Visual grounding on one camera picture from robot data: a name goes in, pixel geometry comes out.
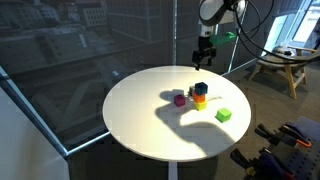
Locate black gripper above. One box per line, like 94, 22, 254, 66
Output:
191, 35, 218, 72

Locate blue block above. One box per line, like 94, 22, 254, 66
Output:
194, 81, 209, 96

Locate orange block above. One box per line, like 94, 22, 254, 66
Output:
192, 92, 207, 104

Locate yellow-green block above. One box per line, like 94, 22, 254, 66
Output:
193, 100, 208, 112

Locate magenta block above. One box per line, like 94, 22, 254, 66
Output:
173, 94, 186, 108

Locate green block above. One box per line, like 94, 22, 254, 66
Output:
214, 107, 233, 124

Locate slanted grey window mullion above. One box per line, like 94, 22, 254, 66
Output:
227, 0, 250, 74

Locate wooden lounge chair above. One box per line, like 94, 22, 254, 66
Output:
248, 45, 320, 100

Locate white table leg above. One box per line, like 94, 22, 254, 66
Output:
167, 161, 179, 180

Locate black spring clamp orange tips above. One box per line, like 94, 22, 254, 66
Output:
254, 122, 313, 149
229, 147, 297, 180

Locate perforated metal board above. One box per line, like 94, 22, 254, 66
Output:
266, 139, 320, 180

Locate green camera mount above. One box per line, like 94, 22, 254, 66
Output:
208, 31, 237, 47

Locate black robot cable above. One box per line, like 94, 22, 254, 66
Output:
232, 0, 320, 65

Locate grey window post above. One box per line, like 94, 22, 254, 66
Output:
0, 66, 69, 158

